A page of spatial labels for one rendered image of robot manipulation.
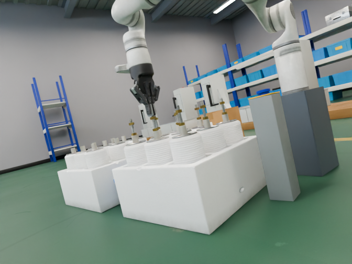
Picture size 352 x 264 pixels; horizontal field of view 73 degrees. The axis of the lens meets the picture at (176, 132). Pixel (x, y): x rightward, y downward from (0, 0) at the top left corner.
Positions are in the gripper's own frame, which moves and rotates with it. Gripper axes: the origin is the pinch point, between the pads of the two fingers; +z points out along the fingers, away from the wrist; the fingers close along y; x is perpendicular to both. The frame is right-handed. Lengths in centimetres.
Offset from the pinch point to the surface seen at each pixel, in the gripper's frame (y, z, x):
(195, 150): -4.7, 14.3, -15.7
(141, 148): -0.4, 11.7, 7.6
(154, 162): -4.7, 16.2, -0.3
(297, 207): 6, 35, -36
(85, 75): 382, -173, 502
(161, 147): -3.3, 12.3, -3.3
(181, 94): 281, -34, 154
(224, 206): -2.3, 31.3, -19.4
